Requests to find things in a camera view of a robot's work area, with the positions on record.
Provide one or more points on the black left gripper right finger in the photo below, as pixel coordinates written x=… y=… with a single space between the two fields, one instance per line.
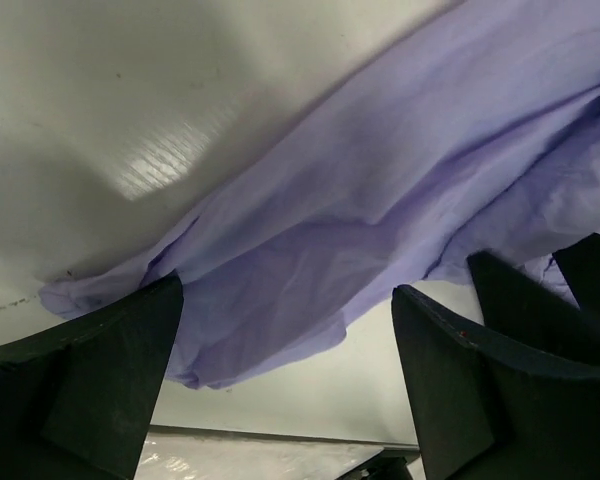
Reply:
x=487 y=406

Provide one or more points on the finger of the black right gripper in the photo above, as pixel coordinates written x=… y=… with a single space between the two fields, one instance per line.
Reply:
x=580 y=267
x=520 y=308

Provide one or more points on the white taped front panel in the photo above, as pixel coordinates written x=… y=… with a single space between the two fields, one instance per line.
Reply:
x=191 y=453

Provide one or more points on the lavender zip jacket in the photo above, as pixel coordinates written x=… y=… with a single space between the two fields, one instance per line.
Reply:
x=479 y=131

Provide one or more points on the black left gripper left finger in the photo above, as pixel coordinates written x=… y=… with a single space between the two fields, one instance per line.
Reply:
x=76 y=400

